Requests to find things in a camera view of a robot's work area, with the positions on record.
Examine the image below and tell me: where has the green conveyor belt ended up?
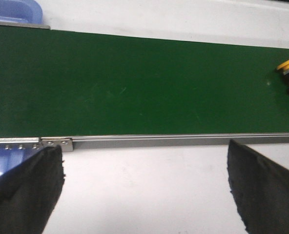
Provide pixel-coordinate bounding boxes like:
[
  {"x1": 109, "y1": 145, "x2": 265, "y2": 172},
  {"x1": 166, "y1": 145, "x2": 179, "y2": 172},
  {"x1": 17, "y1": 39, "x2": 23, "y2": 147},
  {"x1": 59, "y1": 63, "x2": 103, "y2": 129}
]
[{"x1": 0, "y1": 26, "x2": 289, "y2": 137}]

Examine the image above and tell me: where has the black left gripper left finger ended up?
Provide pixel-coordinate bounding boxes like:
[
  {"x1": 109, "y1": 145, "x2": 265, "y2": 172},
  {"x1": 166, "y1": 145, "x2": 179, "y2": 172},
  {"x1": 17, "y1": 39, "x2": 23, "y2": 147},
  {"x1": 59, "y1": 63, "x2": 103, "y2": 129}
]
[{"x1": 0, "y1": 146, "x2": 64, "y2": 234}]

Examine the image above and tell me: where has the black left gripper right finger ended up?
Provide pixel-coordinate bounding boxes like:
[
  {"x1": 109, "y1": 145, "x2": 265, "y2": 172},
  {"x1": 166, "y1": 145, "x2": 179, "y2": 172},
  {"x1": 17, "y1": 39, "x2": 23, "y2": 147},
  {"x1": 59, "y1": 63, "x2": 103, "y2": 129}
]
[{"x1": 227, "y1": 140, "x2": 289, "y2": 234}]

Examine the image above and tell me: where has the aluminium conveyor frame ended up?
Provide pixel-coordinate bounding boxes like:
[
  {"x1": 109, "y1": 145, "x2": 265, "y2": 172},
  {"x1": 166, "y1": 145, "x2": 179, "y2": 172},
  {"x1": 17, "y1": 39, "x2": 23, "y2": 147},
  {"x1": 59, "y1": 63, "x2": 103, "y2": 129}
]
[{"x1": 0, "y1": 133, "x2": 289, "y2": 152}]

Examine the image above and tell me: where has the blue plastic bin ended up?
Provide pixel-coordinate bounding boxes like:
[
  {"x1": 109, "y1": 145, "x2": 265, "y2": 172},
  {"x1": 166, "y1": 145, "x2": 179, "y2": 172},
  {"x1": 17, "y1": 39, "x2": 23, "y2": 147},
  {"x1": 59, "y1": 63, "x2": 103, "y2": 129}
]
[{"x1": 0, "y1": 0, "x2": 43, "y2": 24}]

